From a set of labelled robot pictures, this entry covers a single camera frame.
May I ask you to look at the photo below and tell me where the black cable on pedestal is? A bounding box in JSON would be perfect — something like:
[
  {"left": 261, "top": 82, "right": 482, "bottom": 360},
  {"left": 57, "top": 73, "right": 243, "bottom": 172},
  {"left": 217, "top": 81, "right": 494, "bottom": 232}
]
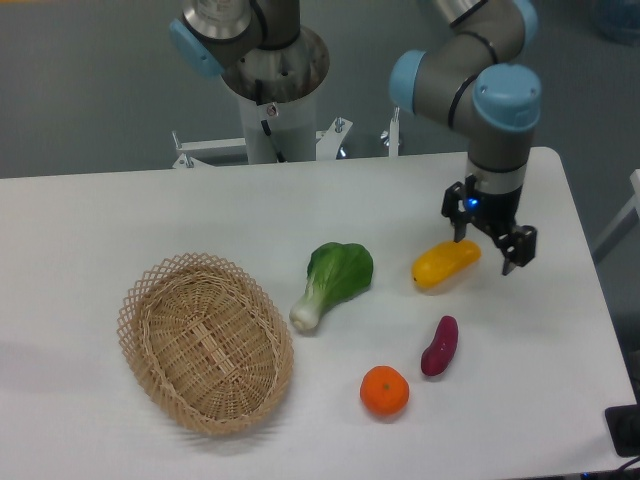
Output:
[{"left": 254, "top": 79, "right": 287, "bottom": 164}]

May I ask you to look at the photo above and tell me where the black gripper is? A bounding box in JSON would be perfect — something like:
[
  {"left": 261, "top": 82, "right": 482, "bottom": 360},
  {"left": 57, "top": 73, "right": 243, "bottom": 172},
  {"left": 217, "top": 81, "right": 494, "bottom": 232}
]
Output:
[{"left": 441, "top": 174, "right": 538, "bottom": 276}]

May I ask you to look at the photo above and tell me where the green bok choy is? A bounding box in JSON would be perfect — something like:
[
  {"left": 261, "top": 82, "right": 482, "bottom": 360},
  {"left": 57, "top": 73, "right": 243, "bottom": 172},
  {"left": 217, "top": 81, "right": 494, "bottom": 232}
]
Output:
[{"left": 289, "top": 242, "right": 374, "bottom": 332}]

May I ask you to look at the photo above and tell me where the purple sweet potato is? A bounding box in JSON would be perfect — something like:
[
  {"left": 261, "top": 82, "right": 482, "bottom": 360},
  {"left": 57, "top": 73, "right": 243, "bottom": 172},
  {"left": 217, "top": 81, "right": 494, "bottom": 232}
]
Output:
[{"left": 421, "top": 315, "right": 459, "bottom": 377}]

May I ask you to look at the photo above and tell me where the blue water bottle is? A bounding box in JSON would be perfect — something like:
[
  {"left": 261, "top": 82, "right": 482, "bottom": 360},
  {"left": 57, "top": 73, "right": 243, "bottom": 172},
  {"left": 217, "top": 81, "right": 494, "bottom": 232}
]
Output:
[{"left": 591, "top": 0, "right": 639, "bottom": 46}]

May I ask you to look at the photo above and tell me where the woven wicker basket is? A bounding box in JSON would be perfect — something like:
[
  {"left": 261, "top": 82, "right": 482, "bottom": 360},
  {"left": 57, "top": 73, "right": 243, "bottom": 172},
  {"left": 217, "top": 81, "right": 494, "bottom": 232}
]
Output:
[{"left": 117, "top": 253, "right": 294, "bottom": 435}]

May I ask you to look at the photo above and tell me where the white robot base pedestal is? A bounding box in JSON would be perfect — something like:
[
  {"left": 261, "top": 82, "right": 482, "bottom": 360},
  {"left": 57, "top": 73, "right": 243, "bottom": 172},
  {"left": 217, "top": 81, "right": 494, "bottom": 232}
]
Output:
[{"left": 169, "top": 20, "right": 353, "bottom": 166}]

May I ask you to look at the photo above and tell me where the black device at table edge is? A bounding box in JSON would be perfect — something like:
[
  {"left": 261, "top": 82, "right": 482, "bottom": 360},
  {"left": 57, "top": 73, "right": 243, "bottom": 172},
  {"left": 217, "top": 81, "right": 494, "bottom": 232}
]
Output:
[{"left": 605, "top": 404, "right": 639, "bottom": 457}]

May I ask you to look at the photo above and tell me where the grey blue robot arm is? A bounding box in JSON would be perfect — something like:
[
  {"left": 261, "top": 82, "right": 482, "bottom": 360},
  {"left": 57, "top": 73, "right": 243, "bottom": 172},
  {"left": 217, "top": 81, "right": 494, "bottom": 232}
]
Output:
[{"left": 169, "top": 1, "right": 542, "bottom": 272}]

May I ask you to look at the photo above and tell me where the orange tangerine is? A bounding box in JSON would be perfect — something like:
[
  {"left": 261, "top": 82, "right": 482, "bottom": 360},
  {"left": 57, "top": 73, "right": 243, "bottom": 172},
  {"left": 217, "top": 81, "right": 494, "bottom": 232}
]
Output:
[{"left": 359, "top": 365, "right": 410, "bottom": 417}]

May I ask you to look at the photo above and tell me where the white frame at right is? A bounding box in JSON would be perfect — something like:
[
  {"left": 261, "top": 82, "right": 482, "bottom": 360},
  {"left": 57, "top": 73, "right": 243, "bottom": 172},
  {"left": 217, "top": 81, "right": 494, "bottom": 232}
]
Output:
[{"left": 591, "top": 169, "right": 639, "bottom": 264}]

